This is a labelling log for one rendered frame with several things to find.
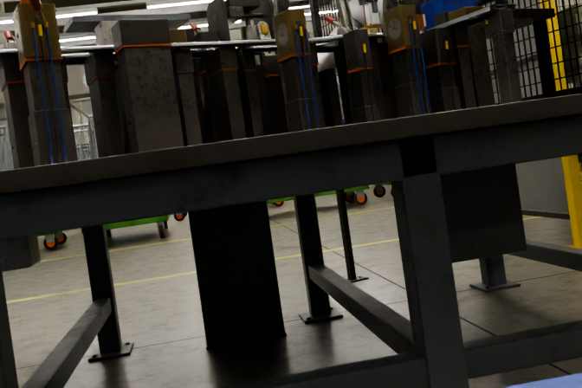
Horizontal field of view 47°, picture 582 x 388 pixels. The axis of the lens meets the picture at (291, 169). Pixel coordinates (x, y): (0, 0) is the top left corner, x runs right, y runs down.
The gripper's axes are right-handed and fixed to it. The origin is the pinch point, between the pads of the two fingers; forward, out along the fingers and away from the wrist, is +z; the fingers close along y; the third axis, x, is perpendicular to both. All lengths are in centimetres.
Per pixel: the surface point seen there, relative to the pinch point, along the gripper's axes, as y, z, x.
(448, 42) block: 23.4, 14.9, 8.7
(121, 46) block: 20, 11, -87
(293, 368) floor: -17, 108, -37
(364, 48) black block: 21.2, 14.7, -20.0
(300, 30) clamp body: 22.8, 9.7, -40.4
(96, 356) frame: -94, 107, -83
